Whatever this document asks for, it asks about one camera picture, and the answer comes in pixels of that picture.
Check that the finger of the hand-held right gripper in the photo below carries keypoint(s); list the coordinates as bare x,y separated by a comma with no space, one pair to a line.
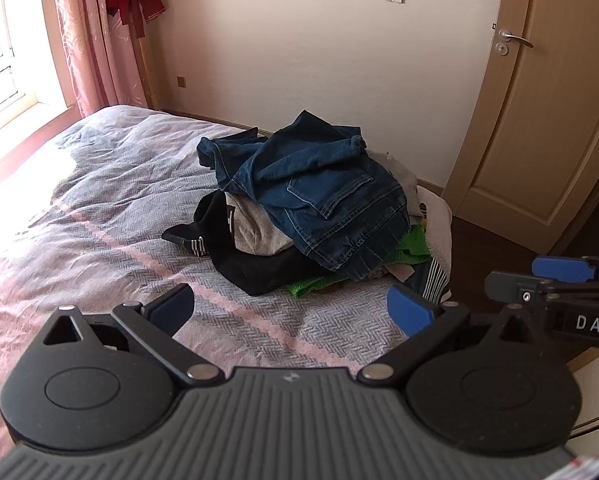
512,287
562,267

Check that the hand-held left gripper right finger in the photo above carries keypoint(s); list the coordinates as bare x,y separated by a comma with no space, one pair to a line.
408,310

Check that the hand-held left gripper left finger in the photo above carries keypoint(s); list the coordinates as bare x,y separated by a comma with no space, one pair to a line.
175,306

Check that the blue denim jeans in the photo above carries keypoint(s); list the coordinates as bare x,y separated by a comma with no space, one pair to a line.
324,195

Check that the dark striped garment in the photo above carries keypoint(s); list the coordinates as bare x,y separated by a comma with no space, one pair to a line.
435,277

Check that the green knitted garment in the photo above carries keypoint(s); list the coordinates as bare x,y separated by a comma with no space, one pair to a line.
414,250

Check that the pile of unfolded clothes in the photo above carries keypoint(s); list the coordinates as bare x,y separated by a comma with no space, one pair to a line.
249,270

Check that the white garment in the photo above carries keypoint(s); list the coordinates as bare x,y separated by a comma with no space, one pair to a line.
437,220

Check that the beige garment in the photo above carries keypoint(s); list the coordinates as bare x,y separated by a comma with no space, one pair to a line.
259,230

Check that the light grey garment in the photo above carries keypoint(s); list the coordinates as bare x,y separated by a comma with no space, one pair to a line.
404,185

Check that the bed with pink grey blanket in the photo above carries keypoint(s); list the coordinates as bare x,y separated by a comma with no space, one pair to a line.
104,185

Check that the dark blue denim garment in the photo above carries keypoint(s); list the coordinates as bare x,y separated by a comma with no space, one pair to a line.
219,157

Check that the beige wooden door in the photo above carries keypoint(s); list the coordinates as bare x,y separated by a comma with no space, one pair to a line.
539,110

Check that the silver door lock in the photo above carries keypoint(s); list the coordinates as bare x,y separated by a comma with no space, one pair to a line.
501,49

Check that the pink curtain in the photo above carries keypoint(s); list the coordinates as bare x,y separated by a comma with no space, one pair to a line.
89,35

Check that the wooden wall trim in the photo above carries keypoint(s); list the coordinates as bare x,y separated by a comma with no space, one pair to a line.
148,75

